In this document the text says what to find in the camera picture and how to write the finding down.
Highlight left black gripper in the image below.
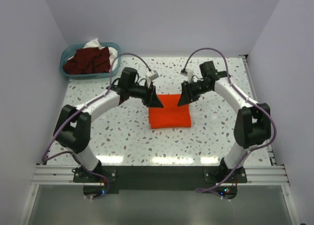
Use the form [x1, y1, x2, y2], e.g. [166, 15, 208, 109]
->
[128, 81, 163, 108]

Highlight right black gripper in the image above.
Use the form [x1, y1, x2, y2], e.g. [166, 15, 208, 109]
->
[177, 80, 211, 107]

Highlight orange t shirt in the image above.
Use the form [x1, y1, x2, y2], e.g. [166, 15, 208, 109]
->
[148, 94, 192, 129]

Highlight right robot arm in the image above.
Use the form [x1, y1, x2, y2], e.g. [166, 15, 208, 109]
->
[178, 61, 271, 182]

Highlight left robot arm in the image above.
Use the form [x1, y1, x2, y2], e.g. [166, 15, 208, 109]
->
[53, 67, 163, 182]

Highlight white t shirt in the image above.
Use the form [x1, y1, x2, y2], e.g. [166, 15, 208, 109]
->
[83, 39, 118, 74]

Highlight dark red t shirt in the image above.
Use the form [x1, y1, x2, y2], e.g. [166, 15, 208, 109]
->
[63, 47, 111, 75]

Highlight teal plastic basket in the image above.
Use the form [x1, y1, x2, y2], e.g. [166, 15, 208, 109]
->
[59, 42, 121, 79]

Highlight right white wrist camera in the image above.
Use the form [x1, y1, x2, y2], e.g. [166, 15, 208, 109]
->
[181, 69, 194, 83]

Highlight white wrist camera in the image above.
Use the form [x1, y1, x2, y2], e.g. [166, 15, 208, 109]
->
[181, 69, 194, 83]
[145, 70, 159, 81]

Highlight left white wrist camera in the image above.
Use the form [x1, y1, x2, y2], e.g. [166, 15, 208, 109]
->
[145, 70, 159, 81]

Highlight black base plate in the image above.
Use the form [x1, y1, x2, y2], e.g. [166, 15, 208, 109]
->
[73, 165, 248, 195]

